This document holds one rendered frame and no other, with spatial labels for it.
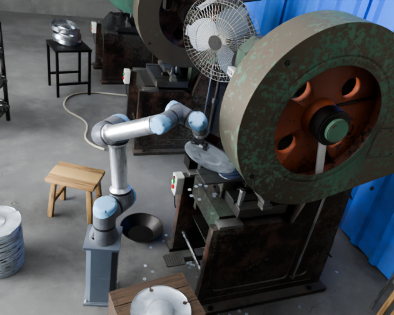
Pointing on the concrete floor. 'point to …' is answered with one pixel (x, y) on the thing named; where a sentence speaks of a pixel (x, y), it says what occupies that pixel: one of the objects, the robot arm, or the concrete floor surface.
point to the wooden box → (120, 302)
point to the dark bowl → (141, 227)
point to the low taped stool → (65, 179)
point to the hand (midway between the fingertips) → (209, 146)
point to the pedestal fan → (219, 42)
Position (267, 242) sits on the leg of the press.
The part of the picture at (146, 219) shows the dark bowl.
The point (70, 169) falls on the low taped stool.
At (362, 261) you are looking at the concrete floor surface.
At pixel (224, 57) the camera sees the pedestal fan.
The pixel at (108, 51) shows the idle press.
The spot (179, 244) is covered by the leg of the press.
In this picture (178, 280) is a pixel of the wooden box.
